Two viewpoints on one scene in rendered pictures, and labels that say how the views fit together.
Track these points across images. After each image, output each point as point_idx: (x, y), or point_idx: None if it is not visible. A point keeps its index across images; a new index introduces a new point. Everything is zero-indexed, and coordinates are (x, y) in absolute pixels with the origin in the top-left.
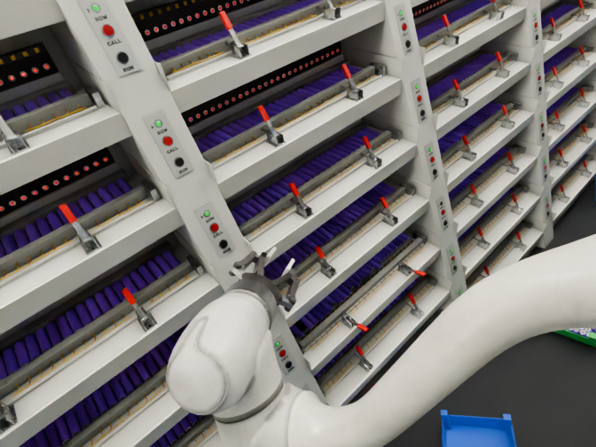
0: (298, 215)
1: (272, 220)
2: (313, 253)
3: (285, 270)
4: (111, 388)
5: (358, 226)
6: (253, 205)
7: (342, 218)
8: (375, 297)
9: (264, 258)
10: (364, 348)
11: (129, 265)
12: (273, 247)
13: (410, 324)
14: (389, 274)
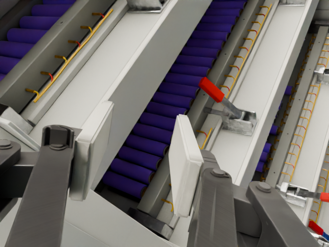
0: (137, 13)
1: (80, 50)
2: (194, 101)
3: (178, 164)
4: None
5: (247, 27)
6: (21, 37)
7: (212, 27)
8: (311, 136)
9: (67, 156)
10: (312, 217)
11: None
12: (102, 104)
13: None
14: (312, 93)
